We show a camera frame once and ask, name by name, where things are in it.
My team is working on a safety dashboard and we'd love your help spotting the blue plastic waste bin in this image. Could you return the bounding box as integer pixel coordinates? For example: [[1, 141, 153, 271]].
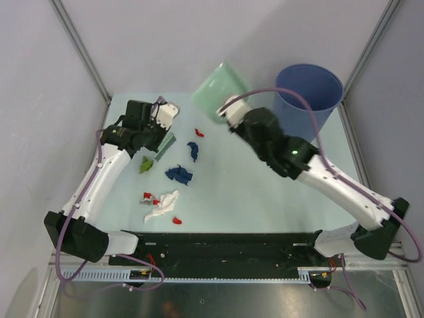
[[272, 64, 345, 142]]

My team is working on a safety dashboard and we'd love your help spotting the small green hand brush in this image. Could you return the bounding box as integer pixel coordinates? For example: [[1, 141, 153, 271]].
[[154, 132, 176, 162]]

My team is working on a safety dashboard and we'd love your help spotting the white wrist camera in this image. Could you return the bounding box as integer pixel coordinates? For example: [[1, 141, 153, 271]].
[[152, 103, 180, 131], [216, 95, 252, 129]]

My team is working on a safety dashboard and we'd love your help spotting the small red scrap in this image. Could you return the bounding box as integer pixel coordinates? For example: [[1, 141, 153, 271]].
[[195, 129, 205, 138], [172, 217, 182, 225]]

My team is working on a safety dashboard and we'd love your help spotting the green plastic dustpan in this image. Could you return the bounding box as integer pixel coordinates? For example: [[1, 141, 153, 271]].
[[191, 62, 250, 124]]

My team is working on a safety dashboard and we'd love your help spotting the small red scrap bottom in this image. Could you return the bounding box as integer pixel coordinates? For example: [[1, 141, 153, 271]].
[[172, 217, 182, 225]]

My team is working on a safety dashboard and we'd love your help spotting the large dark blue paper scrap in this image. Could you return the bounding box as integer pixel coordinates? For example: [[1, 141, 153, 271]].
[[165, 165, 193, 186]]

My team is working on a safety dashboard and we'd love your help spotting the white crumpled paper scrap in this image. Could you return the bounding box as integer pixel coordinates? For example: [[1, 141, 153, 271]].
[[144, 190, 180, 223]]

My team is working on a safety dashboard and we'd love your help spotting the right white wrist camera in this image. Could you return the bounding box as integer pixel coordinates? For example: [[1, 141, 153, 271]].
[[216, 95, 252, 129]]

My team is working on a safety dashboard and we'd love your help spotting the green paper scrap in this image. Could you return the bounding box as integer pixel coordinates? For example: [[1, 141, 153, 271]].
[[139, 156, 154, 174]]

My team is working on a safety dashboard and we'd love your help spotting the red grey paper scrap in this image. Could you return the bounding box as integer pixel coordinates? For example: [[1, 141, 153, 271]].
[[140, 192, 160, 205]]

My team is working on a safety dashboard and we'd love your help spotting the small dark blue paper scrap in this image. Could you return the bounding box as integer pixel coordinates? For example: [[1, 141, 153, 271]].
[[187, 142, 199, 162]]

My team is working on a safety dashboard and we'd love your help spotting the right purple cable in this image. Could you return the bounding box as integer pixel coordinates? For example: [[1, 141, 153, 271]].
[[220, 87, 424, 312]]

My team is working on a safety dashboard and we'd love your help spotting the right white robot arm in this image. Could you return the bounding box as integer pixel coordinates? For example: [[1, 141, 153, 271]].
[[219, 103, 409, 266]]

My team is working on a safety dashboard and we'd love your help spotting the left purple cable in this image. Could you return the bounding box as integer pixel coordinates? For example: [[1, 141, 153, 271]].
[[54, 95, 166, 299]]

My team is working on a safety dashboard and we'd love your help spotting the left aluminium frame post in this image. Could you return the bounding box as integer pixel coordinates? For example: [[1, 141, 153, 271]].
[[48, 0, 111, 105]]

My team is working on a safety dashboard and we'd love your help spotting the small red scrap top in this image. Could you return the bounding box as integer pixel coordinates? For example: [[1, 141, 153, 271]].
[[195, 129, 205, 138]]

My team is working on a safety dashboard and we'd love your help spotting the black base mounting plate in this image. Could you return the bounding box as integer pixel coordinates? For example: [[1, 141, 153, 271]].
[[107, 231, 345, 279]]

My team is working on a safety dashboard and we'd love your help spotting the aluminium frame post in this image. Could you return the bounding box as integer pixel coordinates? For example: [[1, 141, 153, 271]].
[[48, 0, 111, 105], [340, 0, 403, 99]]

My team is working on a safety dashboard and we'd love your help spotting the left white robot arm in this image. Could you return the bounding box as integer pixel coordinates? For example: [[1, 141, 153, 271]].
[[44, 98, 180, 265]]

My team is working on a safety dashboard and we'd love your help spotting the grey slotted cable duct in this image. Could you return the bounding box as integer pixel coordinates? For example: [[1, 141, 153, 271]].
[[72, 268, 332, 284]]

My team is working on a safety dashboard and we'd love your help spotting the right aluminium frame post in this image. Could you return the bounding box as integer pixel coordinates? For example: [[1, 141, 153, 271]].
[[340, 0, 403, 99]]

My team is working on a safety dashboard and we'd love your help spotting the purple cable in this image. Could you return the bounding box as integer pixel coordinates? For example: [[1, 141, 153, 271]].
[[54, 95, 166, 299], [220, 87, 424, 312]]

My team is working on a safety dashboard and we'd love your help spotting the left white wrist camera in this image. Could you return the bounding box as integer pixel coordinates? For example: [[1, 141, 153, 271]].
[[152, 103, 180, 131]]

